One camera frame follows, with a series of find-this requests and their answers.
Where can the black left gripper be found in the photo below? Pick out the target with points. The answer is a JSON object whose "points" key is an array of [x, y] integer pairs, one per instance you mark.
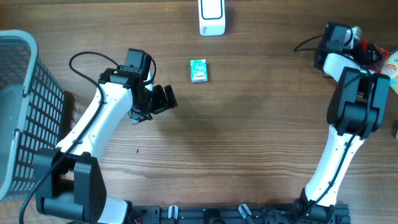
{"points": [[137, 114]]}

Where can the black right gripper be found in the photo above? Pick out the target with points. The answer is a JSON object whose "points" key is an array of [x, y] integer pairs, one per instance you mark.
{"points": [[370, 59]]}

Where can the red snack bag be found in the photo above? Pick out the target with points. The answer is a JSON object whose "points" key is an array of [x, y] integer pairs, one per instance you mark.
{"points": [[378, 67]]}

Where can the beige wet wipes pack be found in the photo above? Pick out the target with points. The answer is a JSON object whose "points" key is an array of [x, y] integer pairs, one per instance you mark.
{"points": [[389, 68]]}

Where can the teal tissue pack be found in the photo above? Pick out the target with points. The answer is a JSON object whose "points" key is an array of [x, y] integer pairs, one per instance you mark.
{"points": [[198, 71]]}

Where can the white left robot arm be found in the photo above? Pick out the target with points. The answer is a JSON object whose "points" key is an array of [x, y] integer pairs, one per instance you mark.
{"points": [[68, 179]]}

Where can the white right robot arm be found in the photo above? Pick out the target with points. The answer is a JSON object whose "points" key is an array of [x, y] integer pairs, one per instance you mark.
{"points": [[355, 111]]}

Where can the white barcode scanner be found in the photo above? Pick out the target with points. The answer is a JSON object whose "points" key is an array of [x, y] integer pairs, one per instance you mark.
{"points": [[212, 17]]}

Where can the grey plastic shopping basket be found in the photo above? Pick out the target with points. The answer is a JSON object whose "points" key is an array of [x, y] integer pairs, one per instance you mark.
{"points": [[32, 109]]}

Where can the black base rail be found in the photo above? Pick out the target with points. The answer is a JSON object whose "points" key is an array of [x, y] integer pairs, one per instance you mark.
{"points": [[263, 214]]}

